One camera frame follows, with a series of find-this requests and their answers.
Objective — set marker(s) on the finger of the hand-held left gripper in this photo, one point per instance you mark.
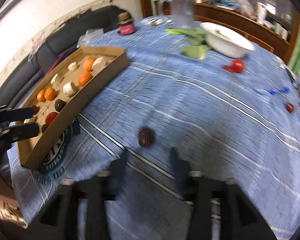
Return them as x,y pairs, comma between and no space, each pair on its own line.
22,131
15,114

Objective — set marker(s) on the small green leaf piece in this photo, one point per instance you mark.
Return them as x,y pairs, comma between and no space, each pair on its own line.
218,33

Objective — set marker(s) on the large beige round cake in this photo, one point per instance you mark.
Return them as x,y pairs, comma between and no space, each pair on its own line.
100,64

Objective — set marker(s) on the green vegetable leaf with stem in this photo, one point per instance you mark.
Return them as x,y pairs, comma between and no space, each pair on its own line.
190,33

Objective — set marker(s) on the folded green vegetable leaf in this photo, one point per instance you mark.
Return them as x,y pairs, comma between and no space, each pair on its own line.
193,51

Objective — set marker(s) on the crumpled clear plastic bag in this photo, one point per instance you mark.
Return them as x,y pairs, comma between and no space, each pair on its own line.
90,36

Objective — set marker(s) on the dark round date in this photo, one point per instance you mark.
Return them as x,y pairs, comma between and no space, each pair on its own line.
146,136

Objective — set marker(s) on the wooden cabinet counter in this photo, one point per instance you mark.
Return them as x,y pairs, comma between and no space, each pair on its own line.
230,15

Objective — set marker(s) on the blue pen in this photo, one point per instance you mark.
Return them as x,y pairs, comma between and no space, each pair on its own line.
278,90

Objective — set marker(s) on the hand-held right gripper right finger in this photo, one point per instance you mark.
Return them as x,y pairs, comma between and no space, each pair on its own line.
181,180

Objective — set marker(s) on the white bowl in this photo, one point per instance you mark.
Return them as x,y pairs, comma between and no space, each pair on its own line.
230,47

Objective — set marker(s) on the dark jar with pink label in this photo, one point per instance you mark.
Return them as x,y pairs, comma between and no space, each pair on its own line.
126,26

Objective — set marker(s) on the clear glass pitcher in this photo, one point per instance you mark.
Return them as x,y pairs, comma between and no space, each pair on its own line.
182,12

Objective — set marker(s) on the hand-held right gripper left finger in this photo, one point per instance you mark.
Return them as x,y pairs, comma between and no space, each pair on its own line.
118,177

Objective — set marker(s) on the red tomato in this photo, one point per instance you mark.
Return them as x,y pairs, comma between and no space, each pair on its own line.
238,66
51,118

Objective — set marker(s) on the clear plastic bag with food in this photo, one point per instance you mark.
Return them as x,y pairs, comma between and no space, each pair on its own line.
240,5

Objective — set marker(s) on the cardboard tray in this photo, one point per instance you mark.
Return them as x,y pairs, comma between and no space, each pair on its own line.
52,142

